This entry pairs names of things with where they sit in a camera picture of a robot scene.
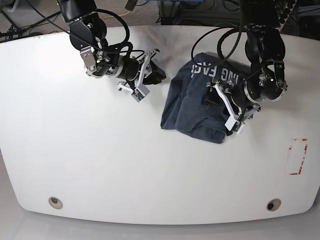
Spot yellow cable on floor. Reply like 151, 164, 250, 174
103, 9, 131, 21

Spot black tripod stand legs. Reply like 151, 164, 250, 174
0, 0, 68, 43

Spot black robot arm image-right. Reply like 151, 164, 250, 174
202, 0, 287, 111

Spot table grommet hole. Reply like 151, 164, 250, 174
266, 198, 282, 212
48, 196, 63, 210

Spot right table grommet hole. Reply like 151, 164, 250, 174
266, 198, 282, 212

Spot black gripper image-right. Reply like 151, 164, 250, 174
201, 83, 259, 108

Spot dark blue T-shirt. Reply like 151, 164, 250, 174
160, 52, 250, 144

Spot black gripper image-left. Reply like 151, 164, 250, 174
116, 57, 167, 85

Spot red tape rectangle marking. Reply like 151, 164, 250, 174
286, 138, 308, 176

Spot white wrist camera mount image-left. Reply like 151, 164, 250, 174
117, 48, 160, 103

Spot left table grommet hole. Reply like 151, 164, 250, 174
48, 196, 63, 210

